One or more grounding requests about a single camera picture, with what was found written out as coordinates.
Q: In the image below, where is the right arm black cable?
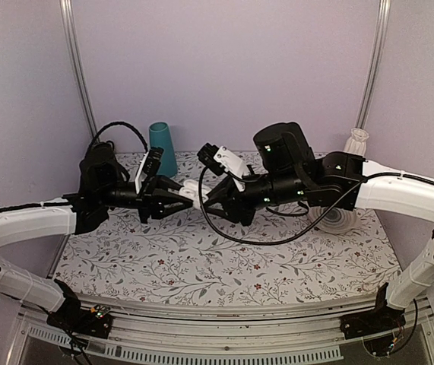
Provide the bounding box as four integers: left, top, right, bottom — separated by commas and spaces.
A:
198, 167, 434, 245

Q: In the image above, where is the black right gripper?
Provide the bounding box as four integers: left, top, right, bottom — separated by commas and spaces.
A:
198, 171, 308, 228

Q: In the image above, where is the white ribbed vase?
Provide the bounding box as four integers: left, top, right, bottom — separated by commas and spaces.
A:
344, 128, 369, 157

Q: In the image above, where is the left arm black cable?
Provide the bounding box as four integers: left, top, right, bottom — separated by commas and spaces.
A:
88, 121, 150, 153

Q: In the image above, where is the left metal frame post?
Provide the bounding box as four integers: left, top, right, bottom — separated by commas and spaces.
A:
59, 0, 98, 138

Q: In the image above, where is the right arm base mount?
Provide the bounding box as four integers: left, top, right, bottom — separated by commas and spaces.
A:
340, 283, 406, 339

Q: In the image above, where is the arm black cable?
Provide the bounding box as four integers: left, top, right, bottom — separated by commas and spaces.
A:
198, 167, 434, 245
88, 121, 150, 153

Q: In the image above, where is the metal front rail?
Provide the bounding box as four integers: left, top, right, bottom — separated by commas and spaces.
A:
5, 295, 434, 364

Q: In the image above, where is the right metal frame post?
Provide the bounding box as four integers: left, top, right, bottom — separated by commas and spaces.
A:
355, 0, 391, 129

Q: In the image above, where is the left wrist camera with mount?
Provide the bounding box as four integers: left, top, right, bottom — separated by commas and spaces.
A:
134, 147, 163, 193

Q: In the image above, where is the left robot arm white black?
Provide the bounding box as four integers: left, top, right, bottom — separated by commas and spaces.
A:
0, 142, 194, 330

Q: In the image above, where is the white earbud case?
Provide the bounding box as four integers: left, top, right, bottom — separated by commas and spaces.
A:
179, 179, 211, 210

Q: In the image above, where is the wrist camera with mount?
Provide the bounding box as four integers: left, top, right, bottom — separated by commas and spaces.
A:
134, 147, 163, 193
197, 143, 251, 192

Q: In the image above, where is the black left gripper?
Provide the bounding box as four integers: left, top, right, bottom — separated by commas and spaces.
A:
98, 173, 195, 224

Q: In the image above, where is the metal frame post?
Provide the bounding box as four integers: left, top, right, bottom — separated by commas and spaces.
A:
355, 0, 391, 129
59, 0, 98, 138

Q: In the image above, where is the teal tapered vase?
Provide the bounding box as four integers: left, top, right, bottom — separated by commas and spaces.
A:
149, 121, 178, 177

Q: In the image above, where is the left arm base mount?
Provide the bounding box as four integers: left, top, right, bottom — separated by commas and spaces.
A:
46, 279, 113, 339

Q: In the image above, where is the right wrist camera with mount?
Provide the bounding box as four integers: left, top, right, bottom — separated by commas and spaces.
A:
197, 143, 251, 192

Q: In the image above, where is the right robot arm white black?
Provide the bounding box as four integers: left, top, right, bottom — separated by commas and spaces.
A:
198, 122, 434, 332

